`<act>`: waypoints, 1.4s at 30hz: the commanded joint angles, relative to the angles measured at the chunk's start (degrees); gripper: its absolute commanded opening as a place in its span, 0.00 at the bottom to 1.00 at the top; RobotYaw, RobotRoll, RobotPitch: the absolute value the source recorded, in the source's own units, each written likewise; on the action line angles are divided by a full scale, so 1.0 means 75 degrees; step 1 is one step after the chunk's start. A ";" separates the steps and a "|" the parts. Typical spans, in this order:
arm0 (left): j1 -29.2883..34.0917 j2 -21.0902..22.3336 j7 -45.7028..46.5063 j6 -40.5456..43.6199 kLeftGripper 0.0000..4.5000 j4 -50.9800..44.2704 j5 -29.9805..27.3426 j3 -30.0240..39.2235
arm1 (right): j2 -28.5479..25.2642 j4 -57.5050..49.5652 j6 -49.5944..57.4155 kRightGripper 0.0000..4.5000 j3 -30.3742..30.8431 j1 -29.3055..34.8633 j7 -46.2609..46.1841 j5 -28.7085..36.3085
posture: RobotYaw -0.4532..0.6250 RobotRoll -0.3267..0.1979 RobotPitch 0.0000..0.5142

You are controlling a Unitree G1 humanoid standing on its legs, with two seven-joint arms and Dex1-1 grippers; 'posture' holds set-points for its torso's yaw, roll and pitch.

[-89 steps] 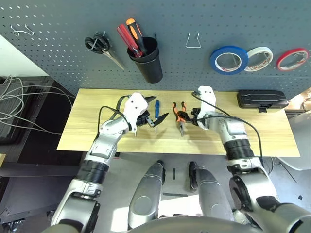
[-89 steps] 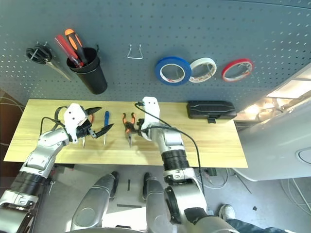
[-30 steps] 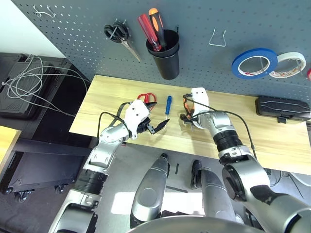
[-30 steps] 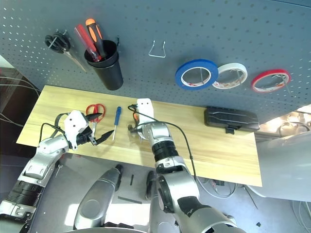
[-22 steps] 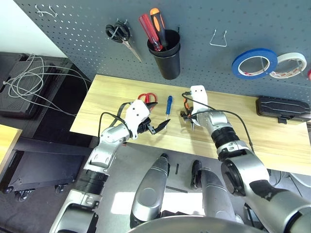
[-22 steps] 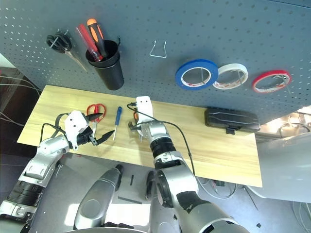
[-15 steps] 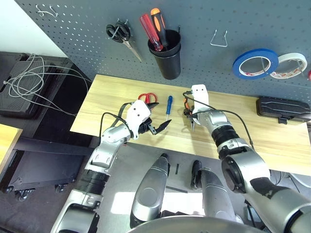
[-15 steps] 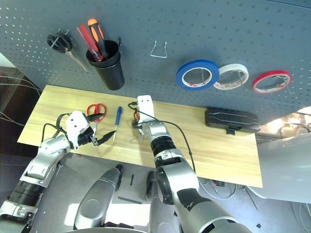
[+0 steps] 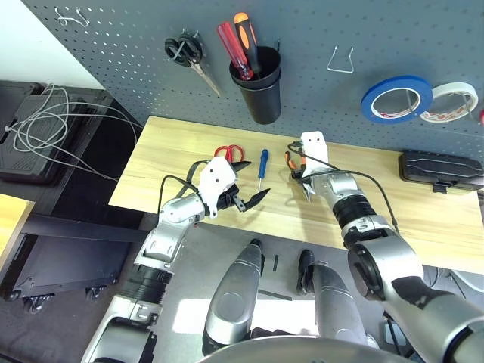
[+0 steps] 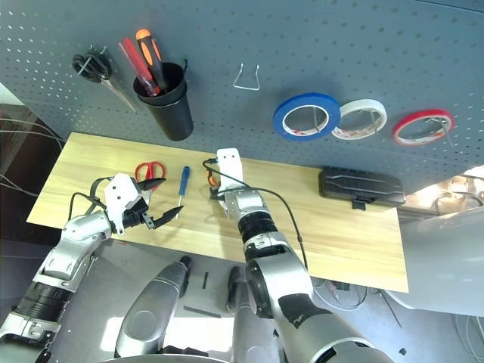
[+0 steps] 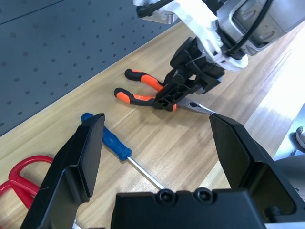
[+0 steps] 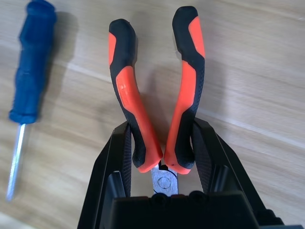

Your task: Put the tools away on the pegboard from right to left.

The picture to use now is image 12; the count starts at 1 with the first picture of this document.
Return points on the orange black needle-nose pliers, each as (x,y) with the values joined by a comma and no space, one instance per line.
(128,90)

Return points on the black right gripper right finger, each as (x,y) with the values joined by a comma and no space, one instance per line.
(221,167)

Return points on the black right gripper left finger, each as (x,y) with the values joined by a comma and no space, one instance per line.
(104,179)

